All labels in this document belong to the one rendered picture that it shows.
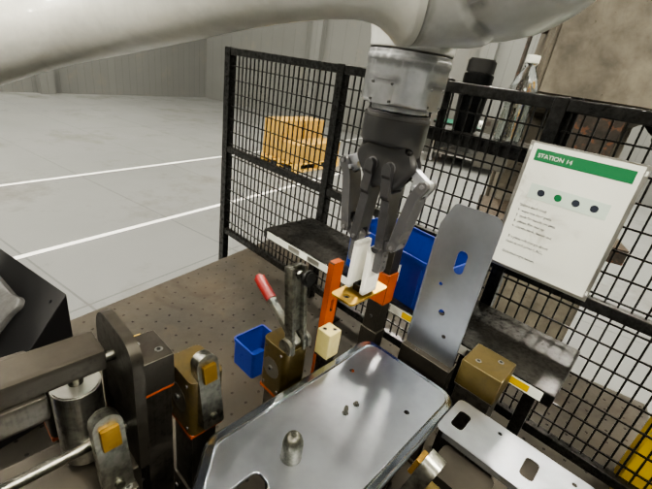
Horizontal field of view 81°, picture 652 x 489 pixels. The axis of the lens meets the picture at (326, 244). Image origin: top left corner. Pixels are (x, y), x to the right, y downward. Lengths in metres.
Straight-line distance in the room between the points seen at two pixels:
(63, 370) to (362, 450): 0.43
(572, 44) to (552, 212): 1.56
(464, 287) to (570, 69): 1.82
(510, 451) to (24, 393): 0.70
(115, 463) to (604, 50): 2.46
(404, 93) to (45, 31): 0.33
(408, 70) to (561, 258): 0.70
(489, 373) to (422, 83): 0.57
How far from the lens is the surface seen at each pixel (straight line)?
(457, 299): 0.82
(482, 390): 0.84
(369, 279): 0.52
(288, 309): 0.70
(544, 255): 1.03
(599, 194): 0.99
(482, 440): 0.79
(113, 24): 0.40
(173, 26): 0.35
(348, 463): 0.67
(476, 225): 0.76
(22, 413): 0.56
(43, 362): 0.56
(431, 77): 0.43
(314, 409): 0.72
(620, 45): 2.51
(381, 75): 0.43
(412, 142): 0.44
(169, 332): 1.36
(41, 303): 1.06
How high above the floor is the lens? 1.54
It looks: 25 degrees down
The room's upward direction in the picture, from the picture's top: 9 degrees clockwise
